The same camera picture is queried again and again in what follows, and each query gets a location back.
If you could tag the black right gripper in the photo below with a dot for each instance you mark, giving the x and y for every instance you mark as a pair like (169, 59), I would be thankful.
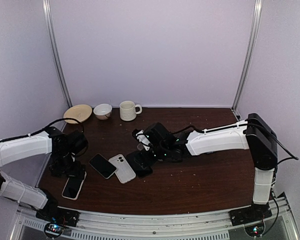
(149, 161)

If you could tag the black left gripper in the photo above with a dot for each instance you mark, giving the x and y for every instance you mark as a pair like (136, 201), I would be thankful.
(76, 171)

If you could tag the black phone with dark case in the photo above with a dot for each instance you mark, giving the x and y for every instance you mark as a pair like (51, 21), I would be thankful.
(139, 172)

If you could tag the beige phone case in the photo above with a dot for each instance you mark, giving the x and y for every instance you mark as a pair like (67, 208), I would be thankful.
(124, 171)

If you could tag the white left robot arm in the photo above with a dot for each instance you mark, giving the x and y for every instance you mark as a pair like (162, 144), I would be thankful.
(63, 149)

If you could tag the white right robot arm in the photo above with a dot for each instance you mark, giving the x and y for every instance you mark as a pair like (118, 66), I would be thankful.
(252, 134)

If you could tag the white ceramic mug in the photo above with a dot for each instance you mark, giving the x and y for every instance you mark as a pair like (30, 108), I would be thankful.
(128, 110)

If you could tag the beige ceramic plate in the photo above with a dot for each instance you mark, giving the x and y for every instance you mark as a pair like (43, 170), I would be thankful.
(80, 112)

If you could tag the white ceramic bowl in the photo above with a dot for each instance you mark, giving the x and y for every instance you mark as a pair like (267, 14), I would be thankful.
(103, 111)

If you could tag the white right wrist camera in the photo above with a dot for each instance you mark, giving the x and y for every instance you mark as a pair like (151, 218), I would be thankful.
(142, 138)

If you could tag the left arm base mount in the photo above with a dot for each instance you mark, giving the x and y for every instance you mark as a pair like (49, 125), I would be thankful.
(58, 219)

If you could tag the aluminium front rail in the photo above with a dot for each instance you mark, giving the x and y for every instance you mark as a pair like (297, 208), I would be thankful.
(214, 225)

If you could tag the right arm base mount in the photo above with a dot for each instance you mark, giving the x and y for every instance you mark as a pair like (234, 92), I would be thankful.
(252, 218)

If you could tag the left aluminium frame post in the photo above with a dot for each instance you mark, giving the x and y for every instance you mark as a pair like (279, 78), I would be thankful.
(55, 53)

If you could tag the aluminium frame post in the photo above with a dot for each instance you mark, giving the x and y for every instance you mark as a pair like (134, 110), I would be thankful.
(55, 53)
(254, 30)

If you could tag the right aluminium frame post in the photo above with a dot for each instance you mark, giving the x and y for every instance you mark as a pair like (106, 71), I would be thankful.
(254, 30)

